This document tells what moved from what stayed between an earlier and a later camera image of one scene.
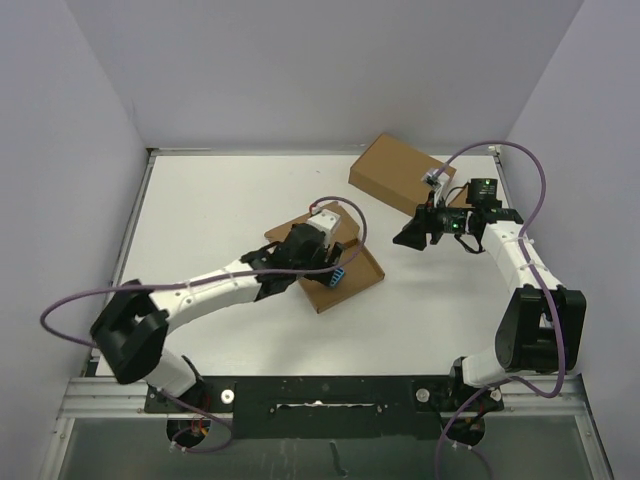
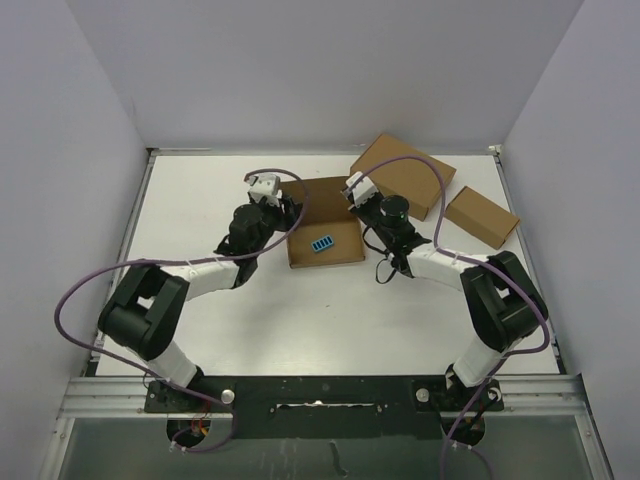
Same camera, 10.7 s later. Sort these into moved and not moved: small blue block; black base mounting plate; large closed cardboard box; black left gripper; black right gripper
Moved: black right gripper; small blue block; black left gripper
Not moved: large closed cardboard box; black base mounting plate
